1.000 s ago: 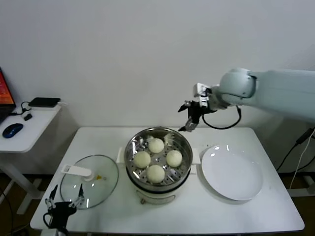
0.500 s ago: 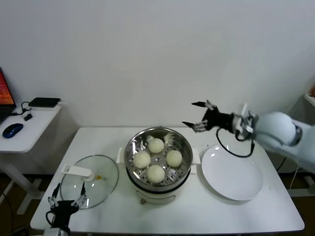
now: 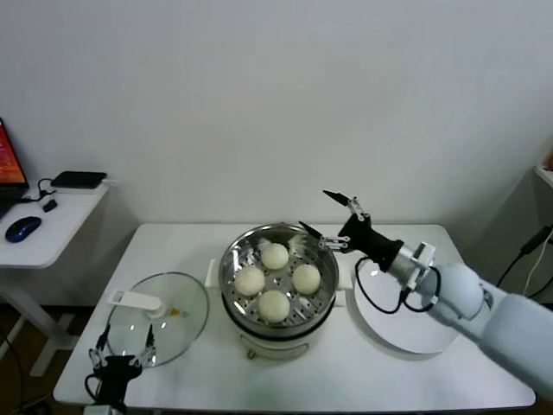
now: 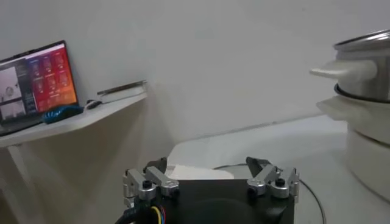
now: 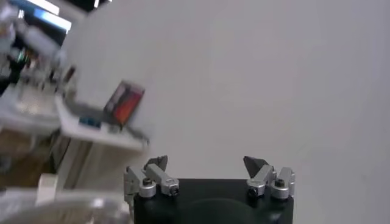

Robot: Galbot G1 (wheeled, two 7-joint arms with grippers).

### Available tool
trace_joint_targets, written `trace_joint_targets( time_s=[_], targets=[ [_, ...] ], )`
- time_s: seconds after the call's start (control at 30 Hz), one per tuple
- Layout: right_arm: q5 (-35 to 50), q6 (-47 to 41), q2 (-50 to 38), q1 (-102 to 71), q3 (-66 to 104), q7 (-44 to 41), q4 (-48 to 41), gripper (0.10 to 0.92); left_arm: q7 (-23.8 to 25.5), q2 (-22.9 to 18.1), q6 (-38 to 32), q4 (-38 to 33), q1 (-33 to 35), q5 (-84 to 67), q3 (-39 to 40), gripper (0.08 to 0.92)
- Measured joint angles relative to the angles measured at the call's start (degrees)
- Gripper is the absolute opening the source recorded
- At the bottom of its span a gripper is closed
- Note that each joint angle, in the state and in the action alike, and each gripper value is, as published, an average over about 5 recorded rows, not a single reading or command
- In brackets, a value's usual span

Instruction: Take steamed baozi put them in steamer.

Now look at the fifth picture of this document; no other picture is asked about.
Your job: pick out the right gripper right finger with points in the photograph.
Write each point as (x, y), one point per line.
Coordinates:
(263, 178)

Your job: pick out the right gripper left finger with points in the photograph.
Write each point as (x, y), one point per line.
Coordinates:
(158, 178)

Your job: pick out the white side desk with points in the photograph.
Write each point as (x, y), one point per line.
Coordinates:
(100, 152)

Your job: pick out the blue computer mouse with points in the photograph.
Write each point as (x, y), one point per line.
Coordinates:
(90, 122)

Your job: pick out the cluttered white background desk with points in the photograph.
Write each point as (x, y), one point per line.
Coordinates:
(27, 106)

